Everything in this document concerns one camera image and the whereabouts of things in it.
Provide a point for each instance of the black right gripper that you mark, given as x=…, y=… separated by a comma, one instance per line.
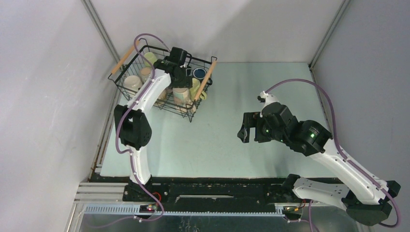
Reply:
x=253, y=120

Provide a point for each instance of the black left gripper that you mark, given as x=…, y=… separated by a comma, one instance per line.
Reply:
x=186, y=81

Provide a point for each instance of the dark blue mug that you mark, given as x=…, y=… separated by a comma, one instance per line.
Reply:
x=199, y=73

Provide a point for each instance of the pale yellow mug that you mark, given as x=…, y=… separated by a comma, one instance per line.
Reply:
x=194, y=90

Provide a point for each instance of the floral painted ceramic mug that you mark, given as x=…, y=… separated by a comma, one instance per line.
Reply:
x=183, y=101

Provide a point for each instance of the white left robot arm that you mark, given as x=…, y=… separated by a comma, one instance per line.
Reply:
x=133, y=130

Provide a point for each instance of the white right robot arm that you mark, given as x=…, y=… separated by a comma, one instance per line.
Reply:
x=364, y=197

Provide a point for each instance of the light green cup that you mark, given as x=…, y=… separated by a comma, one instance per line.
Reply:
x=150, y=58

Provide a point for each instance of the grey striped mug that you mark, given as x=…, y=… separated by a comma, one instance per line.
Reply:
x=145, y=74

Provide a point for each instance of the cream speckled mug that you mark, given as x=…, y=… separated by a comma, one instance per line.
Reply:
x=162, y=97

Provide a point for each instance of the white ribbed mug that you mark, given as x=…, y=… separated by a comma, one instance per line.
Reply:
x=133, y=84

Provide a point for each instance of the right wooden rack handle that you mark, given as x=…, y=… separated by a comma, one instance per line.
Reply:
x=205, y=80

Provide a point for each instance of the wooden rack handle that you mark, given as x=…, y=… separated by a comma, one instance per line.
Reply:
x=124, y=58
x=205, y=80

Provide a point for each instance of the black wire dish rack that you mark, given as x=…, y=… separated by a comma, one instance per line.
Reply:
x=167, y=101

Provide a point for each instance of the left wooden rack handle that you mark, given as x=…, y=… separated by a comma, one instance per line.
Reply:
x=124, y=58

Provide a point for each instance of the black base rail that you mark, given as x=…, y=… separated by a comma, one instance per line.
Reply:
x=214, y=194

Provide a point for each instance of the grey cable duct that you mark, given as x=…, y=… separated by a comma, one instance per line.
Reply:
x=136, y=210

